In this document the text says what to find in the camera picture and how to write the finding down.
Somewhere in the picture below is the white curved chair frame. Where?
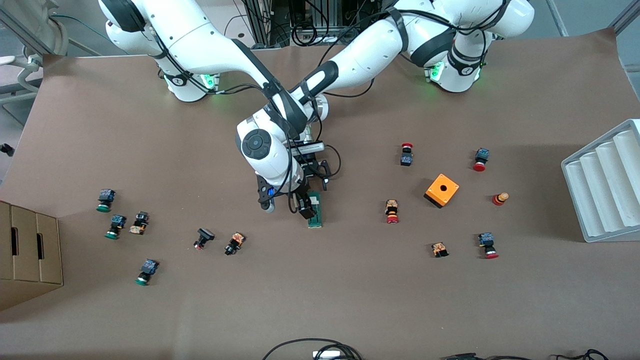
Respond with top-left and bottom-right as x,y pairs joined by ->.
0,0 -> 70,106

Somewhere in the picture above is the black button orange block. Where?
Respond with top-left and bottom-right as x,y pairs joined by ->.
223,231 -> 246,257
128,211 -> 150,236

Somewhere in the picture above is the green load switch white handle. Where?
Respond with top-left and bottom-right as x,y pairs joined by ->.
306,190 -> 324,229

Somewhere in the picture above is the thin black cable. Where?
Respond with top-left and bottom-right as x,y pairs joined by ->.
552,348 -> 610,360

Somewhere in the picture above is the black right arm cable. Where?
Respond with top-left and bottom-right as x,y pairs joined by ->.
152,30 -> 297,212

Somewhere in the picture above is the orange button enclosure box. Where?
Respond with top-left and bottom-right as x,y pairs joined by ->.
423,173 -> 461,209

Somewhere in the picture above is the black square button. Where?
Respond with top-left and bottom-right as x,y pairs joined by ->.
193,227 -> 216,251

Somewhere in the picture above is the black looped cable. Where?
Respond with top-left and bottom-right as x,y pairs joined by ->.
262,338 -> 363,360

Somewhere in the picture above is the black cable with connector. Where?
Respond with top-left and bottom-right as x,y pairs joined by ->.
442,352 -> 534,360

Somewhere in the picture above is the grey aluminium bar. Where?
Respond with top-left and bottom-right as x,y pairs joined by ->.
611,0 -> 640,35

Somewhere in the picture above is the aluminium rack frame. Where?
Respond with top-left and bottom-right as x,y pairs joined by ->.
242,0 -> 386,48

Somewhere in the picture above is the black cable coil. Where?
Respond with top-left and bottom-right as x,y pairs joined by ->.
290,0 -> 362,48

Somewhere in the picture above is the white stepped tray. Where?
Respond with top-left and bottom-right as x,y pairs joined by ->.
560,118 -> 640,244

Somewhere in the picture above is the brown cardboard box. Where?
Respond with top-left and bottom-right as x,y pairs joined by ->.
0,200 -> 65,312

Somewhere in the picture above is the green button blue block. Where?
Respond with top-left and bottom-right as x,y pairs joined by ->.
104,214 -> 127,241
95,188 -> 117,214
134,258 -> 161,287

